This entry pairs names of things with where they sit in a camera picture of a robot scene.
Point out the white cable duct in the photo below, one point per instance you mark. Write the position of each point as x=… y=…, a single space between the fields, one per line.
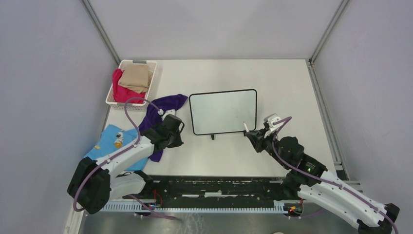
x=134 y=206

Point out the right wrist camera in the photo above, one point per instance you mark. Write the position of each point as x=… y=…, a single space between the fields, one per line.
x=272 y=123

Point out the blue patterned cloth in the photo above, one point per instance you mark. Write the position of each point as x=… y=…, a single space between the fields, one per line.
x=112 y=139

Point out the black framed whiteboard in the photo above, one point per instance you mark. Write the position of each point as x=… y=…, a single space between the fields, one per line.
x=223 y=112

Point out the purple cloth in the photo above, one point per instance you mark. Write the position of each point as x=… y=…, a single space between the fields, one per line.
x=173 y=102

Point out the white marker pen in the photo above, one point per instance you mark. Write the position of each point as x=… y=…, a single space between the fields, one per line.
x=246 y=127

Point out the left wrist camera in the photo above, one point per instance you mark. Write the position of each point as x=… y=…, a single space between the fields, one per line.
x=169 y=112

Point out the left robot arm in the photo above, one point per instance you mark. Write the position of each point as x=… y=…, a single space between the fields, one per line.
x=97 y=181

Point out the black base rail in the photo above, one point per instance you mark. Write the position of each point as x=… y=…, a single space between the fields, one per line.
x=177 y=191

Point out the beige cloth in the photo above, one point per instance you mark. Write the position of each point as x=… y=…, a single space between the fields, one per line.
x=136 y=78

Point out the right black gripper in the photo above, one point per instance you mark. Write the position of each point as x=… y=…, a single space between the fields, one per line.
x=257 y=138

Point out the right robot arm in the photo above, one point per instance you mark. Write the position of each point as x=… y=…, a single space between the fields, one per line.
x=308 y=179

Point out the red cloth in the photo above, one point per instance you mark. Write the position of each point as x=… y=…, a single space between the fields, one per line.
x=120 y=93

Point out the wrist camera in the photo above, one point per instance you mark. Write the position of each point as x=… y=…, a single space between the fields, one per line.
x=272 y=123
x=169 y=112

